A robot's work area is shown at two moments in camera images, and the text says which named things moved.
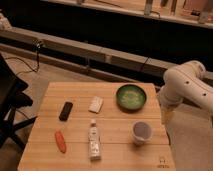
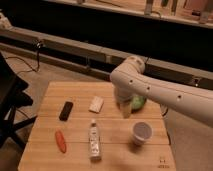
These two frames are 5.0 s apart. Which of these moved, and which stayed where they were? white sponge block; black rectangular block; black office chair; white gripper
Moved: white gripper
Stayed: black rectangular block; black office chair; white sponge block
